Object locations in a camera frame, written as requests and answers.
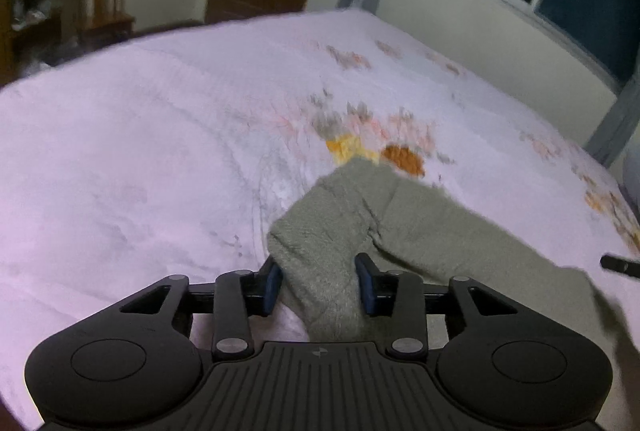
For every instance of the grey-green pants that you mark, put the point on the grey-green pants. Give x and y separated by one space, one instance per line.
360 231

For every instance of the rolled light blue quilt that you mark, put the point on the rolled light blue quilt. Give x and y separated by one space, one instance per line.
633 176

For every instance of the cluttered wooden shelf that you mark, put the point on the cluttered wooden shelf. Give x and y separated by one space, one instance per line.
27 6

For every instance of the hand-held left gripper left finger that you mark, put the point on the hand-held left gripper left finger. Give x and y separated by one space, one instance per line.
272 288

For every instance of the bed with pink floral sheet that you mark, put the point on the bed with pink floral sheet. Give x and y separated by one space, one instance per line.
150 151

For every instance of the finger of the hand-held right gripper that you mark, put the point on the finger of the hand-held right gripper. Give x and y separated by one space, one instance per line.
622 265

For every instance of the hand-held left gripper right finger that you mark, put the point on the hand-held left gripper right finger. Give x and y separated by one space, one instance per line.
365 288

